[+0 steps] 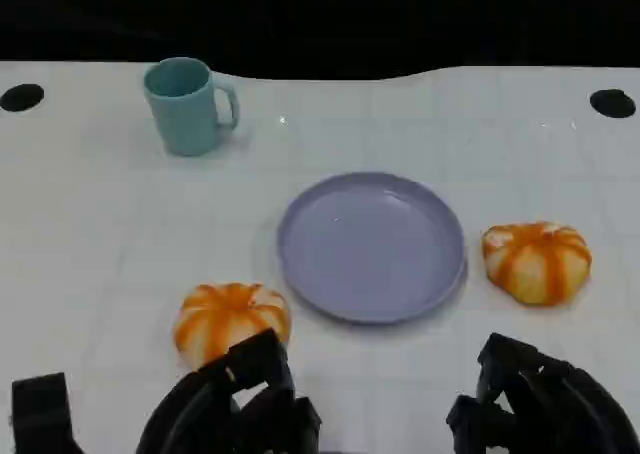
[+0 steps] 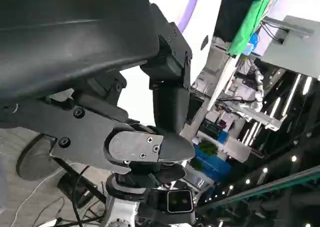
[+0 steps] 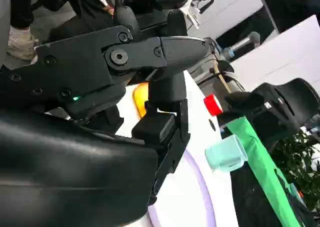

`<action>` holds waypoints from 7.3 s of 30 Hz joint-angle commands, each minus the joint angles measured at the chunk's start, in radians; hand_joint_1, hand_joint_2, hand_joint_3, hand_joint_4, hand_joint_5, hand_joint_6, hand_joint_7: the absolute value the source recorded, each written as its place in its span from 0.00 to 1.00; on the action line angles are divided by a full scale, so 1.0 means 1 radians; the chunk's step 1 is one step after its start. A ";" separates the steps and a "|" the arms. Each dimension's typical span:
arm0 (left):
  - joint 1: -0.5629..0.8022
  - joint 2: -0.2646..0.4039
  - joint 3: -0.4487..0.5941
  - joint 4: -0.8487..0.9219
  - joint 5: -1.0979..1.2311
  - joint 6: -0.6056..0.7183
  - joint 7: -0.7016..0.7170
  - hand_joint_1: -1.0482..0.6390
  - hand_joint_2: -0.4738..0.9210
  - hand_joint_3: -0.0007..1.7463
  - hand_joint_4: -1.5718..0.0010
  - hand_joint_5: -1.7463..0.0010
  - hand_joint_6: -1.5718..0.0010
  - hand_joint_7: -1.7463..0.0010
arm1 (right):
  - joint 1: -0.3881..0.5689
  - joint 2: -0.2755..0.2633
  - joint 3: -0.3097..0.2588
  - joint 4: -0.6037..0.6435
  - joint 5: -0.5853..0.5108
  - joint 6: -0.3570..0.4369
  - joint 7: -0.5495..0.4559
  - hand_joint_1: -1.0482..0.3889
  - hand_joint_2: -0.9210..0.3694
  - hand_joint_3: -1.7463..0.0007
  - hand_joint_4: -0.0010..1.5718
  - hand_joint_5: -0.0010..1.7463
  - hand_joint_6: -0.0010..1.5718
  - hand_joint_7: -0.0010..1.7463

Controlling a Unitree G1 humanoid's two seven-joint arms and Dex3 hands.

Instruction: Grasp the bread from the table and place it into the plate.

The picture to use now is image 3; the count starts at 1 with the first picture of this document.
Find white board panel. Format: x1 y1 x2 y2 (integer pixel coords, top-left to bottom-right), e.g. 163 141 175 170
231 14 320 88
186 0 265 42

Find wooden stick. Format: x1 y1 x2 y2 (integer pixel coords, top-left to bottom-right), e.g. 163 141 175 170
213 61 231 94

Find green potted plant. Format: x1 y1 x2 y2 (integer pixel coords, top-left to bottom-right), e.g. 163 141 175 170
271 129 320 213

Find green cloth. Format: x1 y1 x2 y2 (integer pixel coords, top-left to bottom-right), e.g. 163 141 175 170
224 115 302 227

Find small orange white bread roll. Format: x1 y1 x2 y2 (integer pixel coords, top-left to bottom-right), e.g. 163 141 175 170
133 82 152 119

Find pale green mug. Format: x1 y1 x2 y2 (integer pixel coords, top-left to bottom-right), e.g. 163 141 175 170
204 133 249 175

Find lilac plate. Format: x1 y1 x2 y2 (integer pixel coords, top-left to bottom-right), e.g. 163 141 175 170
147 146 218 227

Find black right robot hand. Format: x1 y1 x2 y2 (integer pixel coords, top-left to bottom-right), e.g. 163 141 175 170
0 25 209 227

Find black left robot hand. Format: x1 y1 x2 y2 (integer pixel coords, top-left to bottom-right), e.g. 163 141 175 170
219 77 320 128

